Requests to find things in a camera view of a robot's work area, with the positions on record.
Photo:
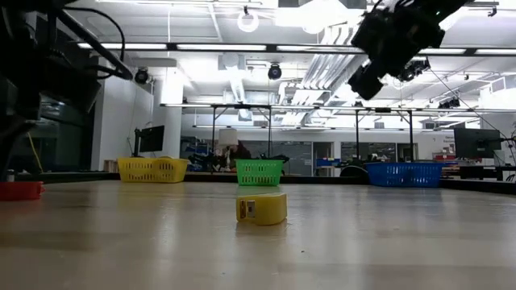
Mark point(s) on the small white-capped bottle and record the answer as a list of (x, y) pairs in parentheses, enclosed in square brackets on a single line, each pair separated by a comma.
[(10, 176)]

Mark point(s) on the black ceiling camera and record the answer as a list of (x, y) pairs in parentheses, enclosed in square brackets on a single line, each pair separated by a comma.
[(141, 76), (449, 103), (413, 70), (274, 72)]

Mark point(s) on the yellow mini stapler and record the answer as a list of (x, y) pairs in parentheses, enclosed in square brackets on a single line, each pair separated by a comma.
[(266, 209)]

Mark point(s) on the blue plastic basket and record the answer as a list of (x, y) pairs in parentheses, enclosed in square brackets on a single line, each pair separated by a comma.
[(403, 175)]

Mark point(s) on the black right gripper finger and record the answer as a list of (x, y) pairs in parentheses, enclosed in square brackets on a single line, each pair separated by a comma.
[(360, 80), (375, 85)]

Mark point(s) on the white table lamp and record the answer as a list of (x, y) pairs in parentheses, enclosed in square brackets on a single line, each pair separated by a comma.
[(228, 137)]

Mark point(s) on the brown cardboard box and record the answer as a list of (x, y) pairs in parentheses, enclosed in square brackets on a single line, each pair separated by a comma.
[(111, 166)]

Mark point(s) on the green plastic basket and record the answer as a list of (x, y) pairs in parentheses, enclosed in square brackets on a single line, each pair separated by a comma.
[(258, 173)]

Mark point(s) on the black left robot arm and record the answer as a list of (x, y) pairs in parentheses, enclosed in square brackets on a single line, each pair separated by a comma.
[(24, 80)]

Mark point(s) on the black office chair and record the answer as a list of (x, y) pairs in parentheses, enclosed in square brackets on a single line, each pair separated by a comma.
[(354, 171)]

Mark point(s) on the black aluminium table frame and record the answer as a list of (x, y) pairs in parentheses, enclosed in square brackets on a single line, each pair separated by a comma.
[(314, 179)]

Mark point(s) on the black rig frame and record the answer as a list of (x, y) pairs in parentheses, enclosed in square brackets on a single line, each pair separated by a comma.
[(242, 106), (357, 133)]

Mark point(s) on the dark office desk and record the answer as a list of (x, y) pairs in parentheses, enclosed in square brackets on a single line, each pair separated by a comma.
[(483, 171)]

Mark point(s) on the black computer monitor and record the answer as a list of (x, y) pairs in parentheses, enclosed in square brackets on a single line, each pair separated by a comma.
[(477, 143), (152, 139)]

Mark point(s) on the yellow plastic basket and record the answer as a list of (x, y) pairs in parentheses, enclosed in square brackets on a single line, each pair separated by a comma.
[(153, 170)]

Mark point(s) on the red mini stapler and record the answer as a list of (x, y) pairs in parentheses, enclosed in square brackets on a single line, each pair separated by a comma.
[(20, 191)]

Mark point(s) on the person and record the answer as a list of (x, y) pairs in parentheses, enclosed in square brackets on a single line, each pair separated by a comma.
[(241, 152)]

